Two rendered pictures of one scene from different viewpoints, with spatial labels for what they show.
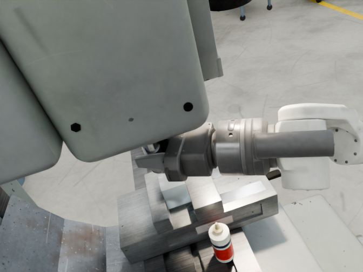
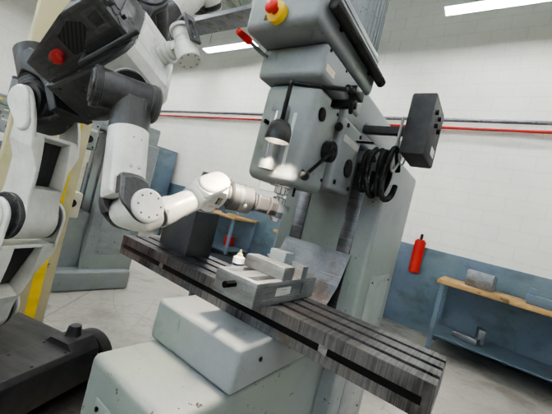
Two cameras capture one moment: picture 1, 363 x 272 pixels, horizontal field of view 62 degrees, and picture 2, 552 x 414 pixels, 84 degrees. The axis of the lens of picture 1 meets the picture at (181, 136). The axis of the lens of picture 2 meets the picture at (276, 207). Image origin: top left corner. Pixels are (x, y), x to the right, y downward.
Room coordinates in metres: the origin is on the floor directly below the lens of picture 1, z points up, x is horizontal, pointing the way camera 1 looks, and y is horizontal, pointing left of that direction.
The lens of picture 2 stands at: (1.03, -0.79, 1.23)
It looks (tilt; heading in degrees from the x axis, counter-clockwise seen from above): 0 degrees down; 127
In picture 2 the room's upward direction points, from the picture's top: 14 degrees clockwise
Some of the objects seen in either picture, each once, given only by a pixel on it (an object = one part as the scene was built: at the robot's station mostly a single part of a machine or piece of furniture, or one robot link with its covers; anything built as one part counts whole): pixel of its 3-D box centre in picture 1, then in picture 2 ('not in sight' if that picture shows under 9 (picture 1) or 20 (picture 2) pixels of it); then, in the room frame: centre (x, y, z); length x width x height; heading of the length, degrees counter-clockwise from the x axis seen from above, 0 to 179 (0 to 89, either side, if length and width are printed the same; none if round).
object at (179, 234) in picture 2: not in sight; (189, 227); (-0.04, 0.07, 1.06); 0.22 x 0.12 x 0.20; 175
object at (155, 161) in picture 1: (153, 163); not in sight; (0.38, 0.06, 1.23); 0.06 x 0.02 x 0.03; 67
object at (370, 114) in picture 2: not in sight; (356, 135); (0.39, 0.55, 1.66); 0.80 x 0.23 x 0.20; 92
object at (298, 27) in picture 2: not in sight; (319, 45); (0.40, 0.06, 1.81); 0.47 x 0.26 x 0.16; 92
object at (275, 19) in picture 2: not in sight; (277, 12); (0.41, -0.18, 1.76); 0.06 x 0.02 x 0.06; 2
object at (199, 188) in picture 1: (200, 185); (269, 266); (0.47, -0.01, 1.05); 0.15 x 0.06 x 0.04; 3
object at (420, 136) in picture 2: not in sight; (424, 132); (0.73, 0.36, 1.62); 0.20 x 0.09 x 0.21; 92
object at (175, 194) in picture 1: (174, 187); (280, 259); (0.47, 0.05, 1.07); 0.06 x 0.05 x 0.06; 3
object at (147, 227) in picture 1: (192, 199); (271, 277); (0.47, 0.02, 1.01); 0.35 x 0.15 x 0.11; 93
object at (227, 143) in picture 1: (210, 149); (253, 202); (0.37, -0.04, 1.23); 0.13 x 0.12 x 0.10; 157
